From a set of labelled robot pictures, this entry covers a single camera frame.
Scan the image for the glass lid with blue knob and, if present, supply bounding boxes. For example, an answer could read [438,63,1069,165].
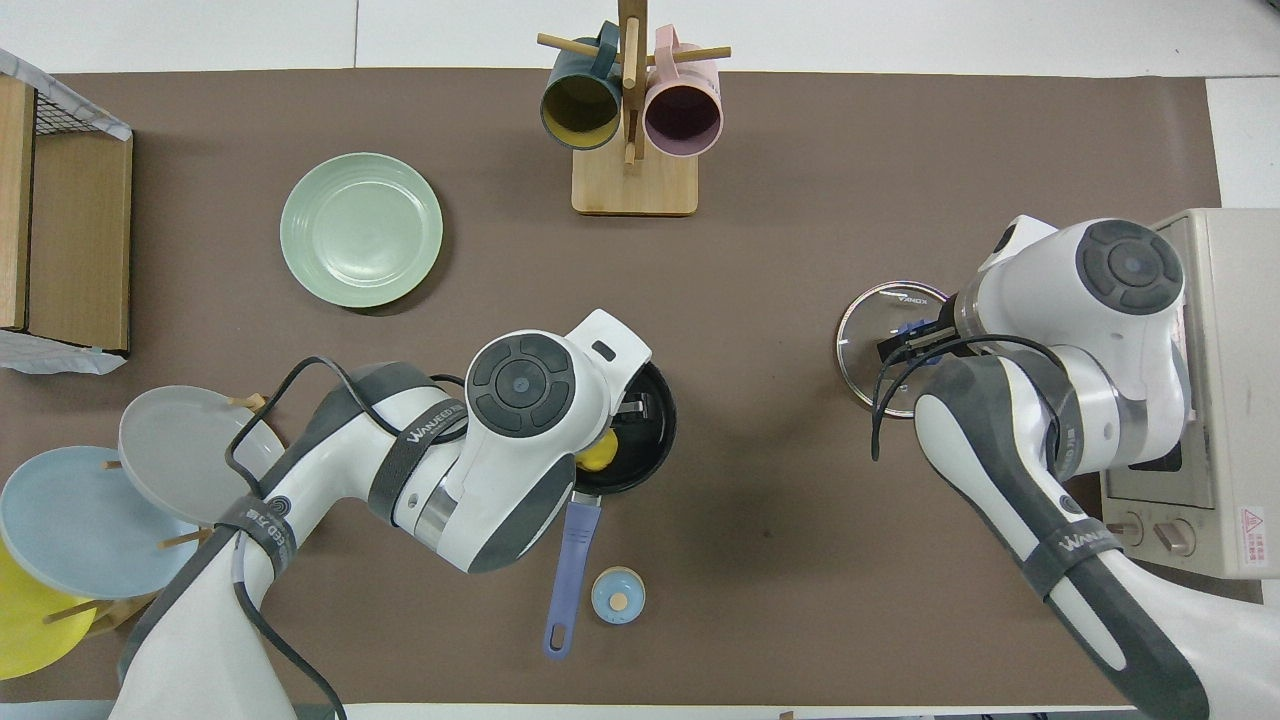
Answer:
[835,281,963,417]

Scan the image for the pale green plate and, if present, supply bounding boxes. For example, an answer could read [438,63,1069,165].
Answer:
[280,152,444,309]

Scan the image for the wooden plate rack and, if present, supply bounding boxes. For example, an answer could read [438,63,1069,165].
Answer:
[40,393,318,637]

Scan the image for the grey plate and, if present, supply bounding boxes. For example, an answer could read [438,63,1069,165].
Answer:
[118,385,293,528]

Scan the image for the light blue plate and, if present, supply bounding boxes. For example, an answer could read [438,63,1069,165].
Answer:
[0,445,202,601]

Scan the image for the yellow plate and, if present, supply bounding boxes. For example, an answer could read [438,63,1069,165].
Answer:
[0,540,99,682]

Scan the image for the wooden mug rack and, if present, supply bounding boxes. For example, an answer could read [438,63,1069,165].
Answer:
[537,0,732,217]

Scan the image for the brown table mat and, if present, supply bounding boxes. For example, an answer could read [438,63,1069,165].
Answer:
[0,68,1277,707]

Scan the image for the pink mug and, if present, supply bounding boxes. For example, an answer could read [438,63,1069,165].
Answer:
[643,25,724,159]

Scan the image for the dark teal mug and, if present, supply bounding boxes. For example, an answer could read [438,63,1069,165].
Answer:
[540,22,625,152]

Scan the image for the white toaster oven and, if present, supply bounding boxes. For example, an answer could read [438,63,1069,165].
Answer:
[1100,207,1280,581]

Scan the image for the white marbled sheet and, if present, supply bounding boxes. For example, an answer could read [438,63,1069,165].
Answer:
[0,48,134,142]
[0,330,130,377]

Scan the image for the black pot with blue handle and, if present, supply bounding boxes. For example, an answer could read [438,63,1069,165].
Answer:
[542,360,679,661]

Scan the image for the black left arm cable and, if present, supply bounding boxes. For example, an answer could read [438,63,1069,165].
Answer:
[224,355,468,720]

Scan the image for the wooden shelf with wire mesh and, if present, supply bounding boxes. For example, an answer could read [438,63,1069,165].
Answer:
[0,70,134,356]

